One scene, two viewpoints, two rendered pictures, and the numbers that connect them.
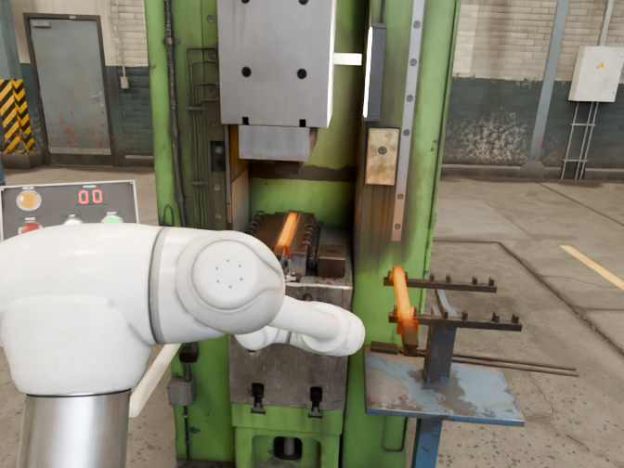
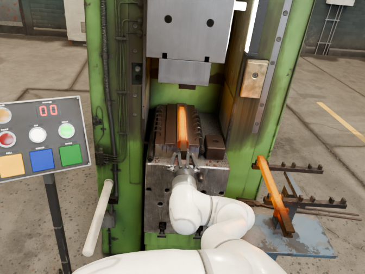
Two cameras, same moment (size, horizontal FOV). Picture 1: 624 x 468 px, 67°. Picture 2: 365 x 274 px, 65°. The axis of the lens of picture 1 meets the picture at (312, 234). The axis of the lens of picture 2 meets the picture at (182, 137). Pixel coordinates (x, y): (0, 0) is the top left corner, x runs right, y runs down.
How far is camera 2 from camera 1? 0.39 m
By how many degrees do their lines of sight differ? 14
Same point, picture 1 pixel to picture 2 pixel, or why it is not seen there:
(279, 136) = (189, 67)
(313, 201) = (192, 96)
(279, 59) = (194, 11)
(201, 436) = (119, 242)
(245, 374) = (155, 217)
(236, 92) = (159, 34)
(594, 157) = (335, 41)
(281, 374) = not seen: hidden behind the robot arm
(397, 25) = not seen: outside the picture
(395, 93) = (269, 35)
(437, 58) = (302, 11)
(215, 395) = (128, 219)
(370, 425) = not seen: hidden behind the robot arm
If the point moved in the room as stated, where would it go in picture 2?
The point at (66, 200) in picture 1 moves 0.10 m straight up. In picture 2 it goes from (30, 113) to (25, 87)
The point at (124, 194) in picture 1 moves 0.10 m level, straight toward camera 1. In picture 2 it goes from (73, 107) to (78, 118)
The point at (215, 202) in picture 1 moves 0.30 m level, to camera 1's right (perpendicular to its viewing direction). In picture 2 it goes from (133, 105) to (197, 108)
